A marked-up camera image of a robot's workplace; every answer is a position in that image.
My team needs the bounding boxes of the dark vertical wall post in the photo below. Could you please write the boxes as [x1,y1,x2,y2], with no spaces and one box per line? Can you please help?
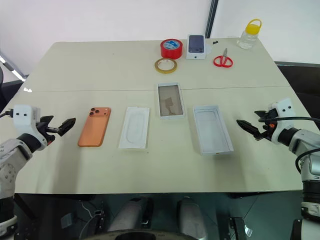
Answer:
[204,0,220,39]

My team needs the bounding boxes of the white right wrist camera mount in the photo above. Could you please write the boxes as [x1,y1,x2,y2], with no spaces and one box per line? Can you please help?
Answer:
[267,98,293,145]

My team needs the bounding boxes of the yellow clear tape roll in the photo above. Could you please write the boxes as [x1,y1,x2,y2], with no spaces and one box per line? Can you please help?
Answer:
[153,57,178,74]

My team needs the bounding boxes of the clear jar yellow lid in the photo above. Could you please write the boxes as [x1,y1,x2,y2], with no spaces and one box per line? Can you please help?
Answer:
[236,18,263,50]

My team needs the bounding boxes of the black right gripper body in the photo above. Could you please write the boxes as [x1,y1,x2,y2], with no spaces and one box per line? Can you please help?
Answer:
[258,113,276,141]

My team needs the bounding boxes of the black table leg bracket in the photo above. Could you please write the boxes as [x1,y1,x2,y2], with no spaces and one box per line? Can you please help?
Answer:
[228,216,248,240]

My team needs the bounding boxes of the white paper insert sleeve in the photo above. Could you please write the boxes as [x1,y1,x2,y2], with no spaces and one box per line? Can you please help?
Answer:
[118,106,151,150]

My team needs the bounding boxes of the white box blue phone print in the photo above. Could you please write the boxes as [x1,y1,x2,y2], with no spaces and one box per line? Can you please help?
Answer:
[185,34,209,61]

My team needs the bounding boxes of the white phone box base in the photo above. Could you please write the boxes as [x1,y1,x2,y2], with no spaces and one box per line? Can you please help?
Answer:
[192,104,235,157]

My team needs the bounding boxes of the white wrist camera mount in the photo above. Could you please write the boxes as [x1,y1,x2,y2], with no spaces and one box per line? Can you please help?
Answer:
[267,98,293,145]
[12,104,42,141]

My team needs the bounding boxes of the red handled scissors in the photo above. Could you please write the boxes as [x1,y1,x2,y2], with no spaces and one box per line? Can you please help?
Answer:
[213,47,235,69]

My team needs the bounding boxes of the orange smartphone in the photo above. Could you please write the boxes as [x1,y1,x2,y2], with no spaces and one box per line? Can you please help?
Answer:
[77,106,112,148]

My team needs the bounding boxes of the grey rounded shape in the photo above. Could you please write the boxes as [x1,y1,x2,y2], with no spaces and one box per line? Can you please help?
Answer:
[107,196,155,234]

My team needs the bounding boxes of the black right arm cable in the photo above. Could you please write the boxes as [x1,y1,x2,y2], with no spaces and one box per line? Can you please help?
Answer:
[258,115,320,176]

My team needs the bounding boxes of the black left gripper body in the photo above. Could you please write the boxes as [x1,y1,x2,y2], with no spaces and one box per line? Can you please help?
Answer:
[36,121,61,145]

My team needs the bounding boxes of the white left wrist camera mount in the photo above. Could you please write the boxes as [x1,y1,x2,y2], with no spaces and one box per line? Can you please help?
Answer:
[12,104,42,141]

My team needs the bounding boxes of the orange phone box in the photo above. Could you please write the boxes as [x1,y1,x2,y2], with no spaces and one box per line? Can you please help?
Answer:
[156,81,187,121]

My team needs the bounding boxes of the grey metal rail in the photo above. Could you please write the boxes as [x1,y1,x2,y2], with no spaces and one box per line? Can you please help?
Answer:
[0,49,29,81]

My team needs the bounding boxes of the red tape roll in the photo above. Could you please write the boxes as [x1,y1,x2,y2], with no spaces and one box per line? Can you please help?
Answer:
[160,38,184,60]

